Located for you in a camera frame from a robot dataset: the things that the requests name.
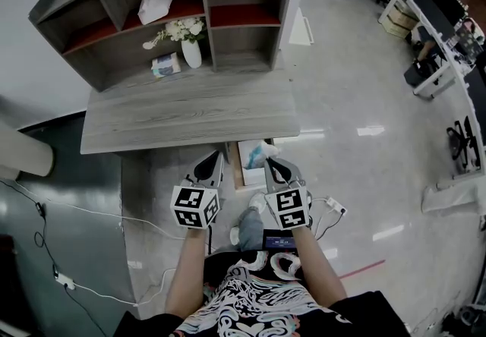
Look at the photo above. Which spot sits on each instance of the person's right forearm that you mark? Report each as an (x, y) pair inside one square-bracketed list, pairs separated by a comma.
[(319, 271)]

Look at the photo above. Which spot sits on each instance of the stack of cardboard boxes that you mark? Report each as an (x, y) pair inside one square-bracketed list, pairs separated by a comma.
[(400, 20)]

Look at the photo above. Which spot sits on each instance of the beige cylinder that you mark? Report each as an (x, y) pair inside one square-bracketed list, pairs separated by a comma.
[(23, 155)]

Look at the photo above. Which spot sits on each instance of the pale blue item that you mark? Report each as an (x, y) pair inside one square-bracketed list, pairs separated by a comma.
[(258, 153)]

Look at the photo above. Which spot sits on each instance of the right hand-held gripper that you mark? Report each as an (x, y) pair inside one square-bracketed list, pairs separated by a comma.
[(290, 208)]

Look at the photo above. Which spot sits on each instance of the white shoe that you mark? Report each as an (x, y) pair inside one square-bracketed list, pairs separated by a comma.
[(258, 201), (234, 236)]

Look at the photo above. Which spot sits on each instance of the black office chair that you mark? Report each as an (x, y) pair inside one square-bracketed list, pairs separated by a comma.
[(464, 143)]

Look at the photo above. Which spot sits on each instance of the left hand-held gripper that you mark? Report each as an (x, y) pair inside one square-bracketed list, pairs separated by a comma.
[(195, 204)]

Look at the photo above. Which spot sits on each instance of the soft tissue packet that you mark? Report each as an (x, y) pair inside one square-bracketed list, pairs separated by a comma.
[(166, 65)]

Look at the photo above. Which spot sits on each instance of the person's left forearm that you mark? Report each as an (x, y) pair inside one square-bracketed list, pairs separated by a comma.
[(184, 271)]

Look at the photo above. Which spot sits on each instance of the gray wooden shelf hutch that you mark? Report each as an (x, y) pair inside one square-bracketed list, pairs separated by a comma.
[(243, 43)]

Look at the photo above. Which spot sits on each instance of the black box under desk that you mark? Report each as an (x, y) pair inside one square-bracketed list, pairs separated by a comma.
[(415, 73)]

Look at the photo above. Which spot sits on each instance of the white flower bouquet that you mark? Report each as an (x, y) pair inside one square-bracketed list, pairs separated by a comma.
[(184, 30)]

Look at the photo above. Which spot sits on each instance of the white power strip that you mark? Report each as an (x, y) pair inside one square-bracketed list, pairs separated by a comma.
[(337, 206)]

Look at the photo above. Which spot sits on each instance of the black phone with lit screen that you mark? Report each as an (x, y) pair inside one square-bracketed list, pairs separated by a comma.
[(280, 241)]

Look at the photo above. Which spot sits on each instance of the white ceramic vase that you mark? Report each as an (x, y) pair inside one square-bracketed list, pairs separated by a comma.
[(191, 54)]

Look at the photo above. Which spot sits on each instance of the person's jeans leg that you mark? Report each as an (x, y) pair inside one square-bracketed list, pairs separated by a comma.
[(251, 231)]

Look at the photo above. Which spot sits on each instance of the gray wooden desk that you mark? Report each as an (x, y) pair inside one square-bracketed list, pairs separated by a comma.
[(190, 115)]

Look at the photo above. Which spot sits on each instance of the long white office desk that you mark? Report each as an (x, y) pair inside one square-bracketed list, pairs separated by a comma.
[(469, 92)]

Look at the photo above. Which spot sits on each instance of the wooden desk drawer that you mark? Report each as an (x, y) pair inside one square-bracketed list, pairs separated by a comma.
[(247, 176)]

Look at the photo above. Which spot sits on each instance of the black patterned shirt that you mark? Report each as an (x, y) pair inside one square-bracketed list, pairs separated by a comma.
[(258, 297)]

